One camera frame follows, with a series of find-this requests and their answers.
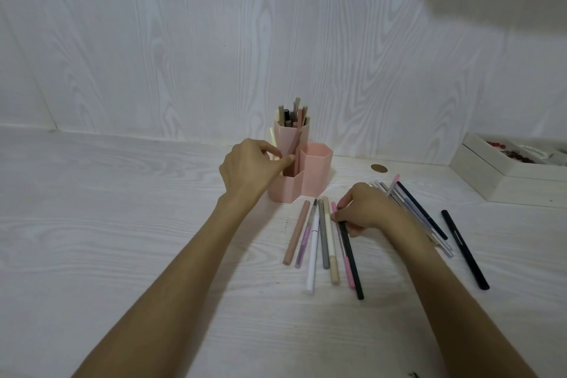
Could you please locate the person's right hand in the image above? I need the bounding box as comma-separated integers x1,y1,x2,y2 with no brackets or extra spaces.
330,182,411,238

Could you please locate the person's left hand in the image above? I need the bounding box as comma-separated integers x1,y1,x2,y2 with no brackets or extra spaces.
219,139,296,208

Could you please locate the pale green translucent pen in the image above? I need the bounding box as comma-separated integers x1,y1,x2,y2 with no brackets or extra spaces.
268,126,281,160

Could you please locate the slim black pen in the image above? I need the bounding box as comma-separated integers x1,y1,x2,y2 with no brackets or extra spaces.
338,220,365,301

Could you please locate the person's right forearm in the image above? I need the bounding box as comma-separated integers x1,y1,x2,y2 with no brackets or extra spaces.
381,217,539,378

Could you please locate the person's left forearm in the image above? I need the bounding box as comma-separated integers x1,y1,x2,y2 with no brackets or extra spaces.
72,193,263,378

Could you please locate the pink hexagonal pen holder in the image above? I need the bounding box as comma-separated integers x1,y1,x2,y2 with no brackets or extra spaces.
267,119,334,205

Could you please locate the grey and lilac pen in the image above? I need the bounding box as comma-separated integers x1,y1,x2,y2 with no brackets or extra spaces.
294,199,318,270

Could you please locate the beige pen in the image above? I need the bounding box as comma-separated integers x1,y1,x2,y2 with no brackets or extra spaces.
322,196,341,286

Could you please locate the brownish pink pen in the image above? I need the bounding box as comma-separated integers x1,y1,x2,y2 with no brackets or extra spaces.
283,200,311,266

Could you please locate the white pen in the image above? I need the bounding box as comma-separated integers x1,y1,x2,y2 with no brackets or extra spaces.
305,213,321,294

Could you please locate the bunch of assorted upright pens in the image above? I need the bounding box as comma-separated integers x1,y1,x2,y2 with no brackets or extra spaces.
275,97,311,131

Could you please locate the silver grey pen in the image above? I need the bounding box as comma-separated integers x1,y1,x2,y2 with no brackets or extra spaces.
370,181,446,247

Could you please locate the dark navy pen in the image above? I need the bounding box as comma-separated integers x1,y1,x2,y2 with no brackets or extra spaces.
395,181,449,241

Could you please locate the pale lilac pen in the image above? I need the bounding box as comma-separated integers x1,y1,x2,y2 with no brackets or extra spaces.
373,180,455,258

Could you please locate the thick black pen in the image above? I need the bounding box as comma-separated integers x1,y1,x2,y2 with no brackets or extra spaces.
441,210,491,291

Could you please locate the white wooden compartment box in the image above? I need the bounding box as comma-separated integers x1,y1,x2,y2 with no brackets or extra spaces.
449,131,567,209

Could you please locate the pile of red beads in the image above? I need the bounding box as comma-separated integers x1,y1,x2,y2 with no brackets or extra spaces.
485,139,534,162

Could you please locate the string of white beads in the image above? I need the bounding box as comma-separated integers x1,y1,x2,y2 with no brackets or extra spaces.
517,144,560,159

